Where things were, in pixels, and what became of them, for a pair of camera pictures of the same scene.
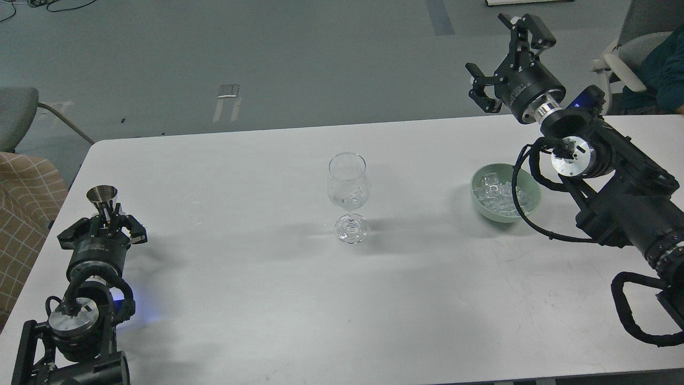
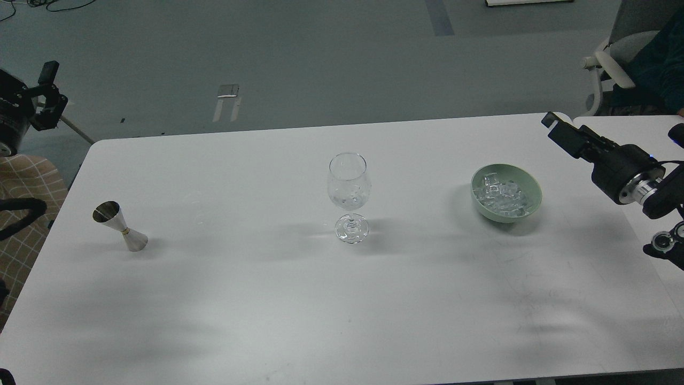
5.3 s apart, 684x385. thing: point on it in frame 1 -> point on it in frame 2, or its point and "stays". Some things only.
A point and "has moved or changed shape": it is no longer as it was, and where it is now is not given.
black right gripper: x=520 y=77 -> x=625 y=173
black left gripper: x=105 y=244 -> x=16 y=104
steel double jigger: x=101 y=194 has moved or changed shape
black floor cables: x=36 y=3 stays
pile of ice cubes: x=497 y=197 stays
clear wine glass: x=348 y=186 stays
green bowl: x=491 y=188 stays
